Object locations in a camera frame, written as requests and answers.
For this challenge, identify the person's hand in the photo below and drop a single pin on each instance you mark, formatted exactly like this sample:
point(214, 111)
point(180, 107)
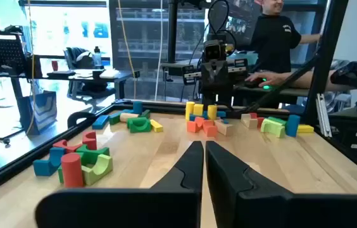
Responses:
point(265, 77)

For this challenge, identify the black office chair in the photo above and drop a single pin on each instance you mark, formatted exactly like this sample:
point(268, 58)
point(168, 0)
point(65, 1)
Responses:
point(83, 63)

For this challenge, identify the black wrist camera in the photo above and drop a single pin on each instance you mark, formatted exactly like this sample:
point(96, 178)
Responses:
point(214, 50)

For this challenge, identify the black side desk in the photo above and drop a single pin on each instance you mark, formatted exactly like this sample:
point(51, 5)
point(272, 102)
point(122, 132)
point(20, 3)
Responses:
point(289, 92)

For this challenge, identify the blue arch block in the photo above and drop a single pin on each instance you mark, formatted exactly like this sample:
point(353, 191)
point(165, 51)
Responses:
point(44, 166)

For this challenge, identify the blue cylinder block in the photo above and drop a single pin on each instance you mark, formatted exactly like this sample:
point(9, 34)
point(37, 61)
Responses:
point(137, 107)
point(292, 125)

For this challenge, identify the yellow cube block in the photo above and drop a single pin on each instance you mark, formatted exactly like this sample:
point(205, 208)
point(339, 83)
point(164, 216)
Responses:
point(198, 109)

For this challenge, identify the red arch block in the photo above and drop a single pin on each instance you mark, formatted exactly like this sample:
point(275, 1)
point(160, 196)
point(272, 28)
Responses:
point(90, 139)
point(67, 147)

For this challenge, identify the natural wood arch block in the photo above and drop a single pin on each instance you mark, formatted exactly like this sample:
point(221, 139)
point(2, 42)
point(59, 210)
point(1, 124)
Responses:
point(225, 127)

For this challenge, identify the black drawer cabinet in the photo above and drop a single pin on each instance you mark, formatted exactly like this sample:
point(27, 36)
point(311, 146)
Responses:
point(355, 139)

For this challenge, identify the red cup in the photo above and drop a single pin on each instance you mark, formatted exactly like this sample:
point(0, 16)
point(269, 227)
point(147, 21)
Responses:
point(54, 65)

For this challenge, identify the person's forearm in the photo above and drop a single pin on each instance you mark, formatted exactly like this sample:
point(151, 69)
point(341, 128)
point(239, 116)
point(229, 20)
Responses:
point(311, 80)

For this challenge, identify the black computer mouse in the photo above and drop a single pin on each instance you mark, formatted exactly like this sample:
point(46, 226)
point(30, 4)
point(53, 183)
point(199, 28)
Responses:
point(256, 84)

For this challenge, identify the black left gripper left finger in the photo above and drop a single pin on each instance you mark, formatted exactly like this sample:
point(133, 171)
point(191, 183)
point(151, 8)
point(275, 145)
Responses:
point(134, 209)

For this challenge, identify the silver aluminium extrusion bars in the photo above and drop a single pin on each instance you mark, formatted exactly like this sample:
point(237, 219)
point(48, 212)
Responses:
point(323, 114)

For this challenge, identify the black office desk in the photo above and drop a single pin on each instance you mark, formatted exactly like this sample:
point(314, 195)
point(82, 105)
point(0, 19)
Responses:
point(71, 76)

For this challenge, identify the natural wood cylinder block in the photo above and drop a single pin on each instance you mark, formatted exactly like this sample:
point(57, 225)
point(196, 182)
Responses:
point(128, 116)

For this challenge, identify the green cylinder block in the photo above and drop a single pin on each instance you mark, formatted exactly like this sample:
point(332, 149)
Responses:
point(276, 120)

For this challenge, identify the orange-red block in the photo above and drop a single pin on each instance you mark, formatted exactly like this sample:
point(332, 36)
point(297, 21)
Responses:
point(192, 126)
point(199, 121)
point(210, 129)

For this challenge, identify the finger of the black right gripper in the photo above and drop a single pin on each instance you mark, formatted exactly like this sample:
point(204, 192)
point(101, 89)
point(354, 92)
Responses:
point(209, 76)
point(222, 76)

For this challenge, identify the blue box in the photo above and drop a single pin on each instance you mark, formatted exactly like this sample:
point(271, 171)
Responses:
point(40, 111)

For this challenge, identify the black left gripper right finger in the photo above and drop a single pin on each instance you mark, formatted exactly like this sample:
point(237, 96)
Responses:
point(276, 212)

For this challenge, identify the clear water bottle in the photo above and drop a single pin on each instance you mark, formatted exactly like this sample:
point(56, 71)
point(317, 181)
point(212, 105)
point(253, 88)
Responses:
point(97, 57)

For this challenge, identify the person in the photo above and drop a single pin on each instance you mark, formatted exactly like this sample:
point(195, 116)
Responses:
point(273, 41)

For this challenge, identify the light green arch block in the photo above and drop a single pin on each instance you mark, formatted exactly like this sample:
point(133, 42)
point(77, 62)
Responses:
point(99, 171)
point(271, 128)

